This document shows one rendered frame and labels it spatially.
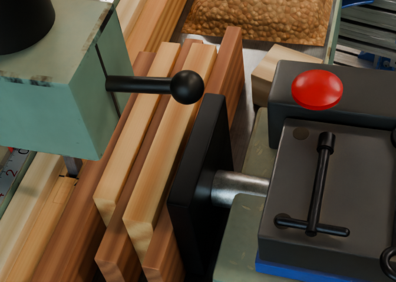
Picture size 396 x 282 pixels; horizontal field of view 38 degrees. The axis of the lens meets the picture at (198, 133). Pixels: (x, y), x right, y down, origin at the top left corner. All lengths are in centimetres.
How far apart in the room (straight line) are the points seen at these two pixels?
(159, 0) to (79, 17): 22
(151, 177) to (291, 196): 10
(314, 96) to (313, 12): 23
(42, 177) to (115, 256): 9
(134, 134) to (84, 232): 8
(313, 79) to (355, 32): 83
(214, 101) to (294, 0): 20
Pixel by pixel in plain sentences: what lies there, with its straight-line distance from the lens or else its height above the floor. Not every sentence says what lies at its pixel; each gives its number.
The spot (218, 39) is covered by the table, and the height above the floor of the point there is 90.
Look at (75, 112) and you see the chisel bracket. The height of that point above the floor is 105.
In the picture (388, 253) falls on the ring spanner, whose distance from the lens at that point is 31.
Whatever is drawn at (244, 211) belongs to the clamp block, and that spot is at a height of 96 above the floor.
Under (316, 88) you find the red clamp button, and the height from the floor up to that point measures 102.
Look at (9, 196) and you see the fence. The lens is 43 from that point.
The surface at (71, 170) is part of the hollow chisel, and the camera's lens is 44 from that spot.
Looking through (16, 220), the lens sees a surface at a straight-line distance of 42.
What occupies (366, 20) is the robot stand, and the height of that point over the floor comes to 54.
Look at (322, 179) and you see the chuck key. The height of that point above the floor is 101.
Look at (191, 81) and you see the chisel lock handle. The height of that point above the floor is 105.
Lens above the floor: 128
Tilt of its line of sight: 50 degrees down
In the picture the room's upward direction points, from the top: 10 degrees counter-clockwise
